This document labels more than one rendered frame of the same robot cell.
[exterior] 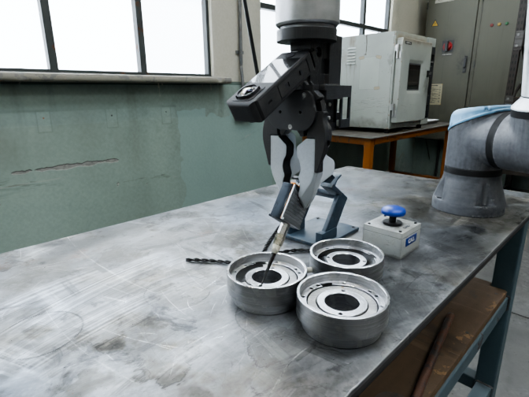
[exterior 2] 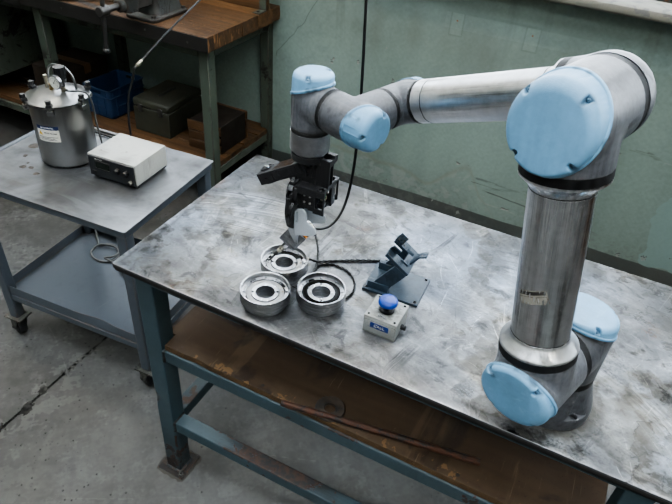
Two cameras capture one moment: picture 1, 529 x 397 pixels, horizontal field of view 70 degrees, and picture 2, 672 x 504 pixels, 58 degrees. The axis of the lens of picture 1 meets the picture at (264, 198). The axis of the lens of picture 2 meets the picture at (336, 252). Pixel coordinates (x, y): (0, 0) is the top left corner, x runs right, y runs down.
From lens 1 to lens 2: 1.20 m
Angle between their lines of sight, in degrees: 64
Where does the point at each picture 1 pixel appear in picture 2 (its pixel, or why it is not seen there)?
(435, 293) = (314, 343)
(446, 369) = (391, 448)
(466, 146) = not seen: hidden behind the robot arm
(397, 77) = not seen: outside the picture
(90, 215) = not seen: hidden behind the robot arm
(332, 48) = (319, 166)
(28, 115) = (519, 29)
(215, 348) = (232, 263)
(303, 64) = (291, 168)
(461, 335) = (450, 469)
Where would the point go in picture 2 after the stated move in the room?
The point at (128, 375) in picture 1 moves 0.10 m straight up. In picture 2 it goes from (209, 245) to (207, 210)
